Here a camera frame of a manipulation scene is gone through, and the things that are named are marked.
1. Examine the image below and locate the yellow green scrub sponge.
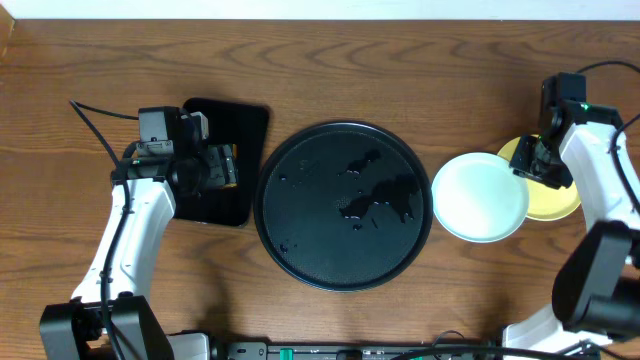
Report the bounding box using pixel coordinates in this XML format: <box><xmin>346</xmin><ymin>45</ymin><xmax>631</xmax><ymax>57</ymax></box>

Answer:
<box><xmin>222</xmin><ymin>144</ymin><xmax>238</xmax><ymax>187</ymax></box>

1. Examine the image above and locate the yellow plate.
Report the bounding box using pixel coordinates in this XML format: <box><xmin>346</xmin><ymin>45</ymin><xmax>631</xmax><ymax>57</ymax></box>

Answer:
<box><xmin>496</xmin><ymin>134</ymin><xmax>582</xmax><ymax>222</ymax></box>

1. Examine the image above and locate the light blue plate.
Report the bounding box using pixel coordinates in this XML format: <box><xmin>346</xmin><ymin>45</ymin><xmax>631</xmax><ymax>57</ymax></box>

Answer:
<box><xmin>431</xmin><ymin>152</ymin><xmax>529</xmax><ymax>244</ymax></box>

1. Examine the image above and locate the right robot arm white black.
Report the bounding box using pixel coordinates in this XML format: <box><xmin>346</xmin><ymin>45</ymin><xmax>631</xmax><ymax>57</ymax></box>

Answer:
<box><xmin>501</xmin><ymin>100</ymin><xmax>639</xmax><ymax>359</ymax></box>

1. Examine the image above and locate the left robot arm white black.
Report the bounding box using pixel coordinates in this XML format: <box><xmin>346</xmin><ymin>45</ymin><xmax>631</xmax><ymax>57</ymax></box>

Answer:
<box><xmin>39</xmin><ymin>141</ymin><xmax>237</xmax><ymax>359</ymax></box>

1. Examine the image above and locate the black rectangular tray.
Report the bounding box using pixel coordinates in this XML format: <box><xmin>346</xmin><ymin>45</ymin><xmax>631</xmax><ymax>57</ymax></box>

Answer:
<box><xmin>175</xmin><ymin>98</ymin><xmax>270</xmax><ymax>226</ymax></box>

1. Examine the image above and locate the black round tray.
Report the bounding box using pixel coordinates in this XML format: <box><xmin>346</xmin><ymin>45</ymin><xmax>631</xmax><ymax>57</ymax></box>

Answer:
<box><xmin>254</xmin><ymin>121</ymin><xmax>433</xmax><ymax>292</ymax></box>

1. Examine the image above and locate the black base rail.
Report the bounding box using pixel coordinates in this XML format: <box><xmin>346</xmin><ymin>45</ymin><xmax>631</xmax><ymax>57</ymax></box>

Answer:
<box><xmin>164</xmin><ymin>329</ymin><xmax>506</xmax><ymax>360</ymax></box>

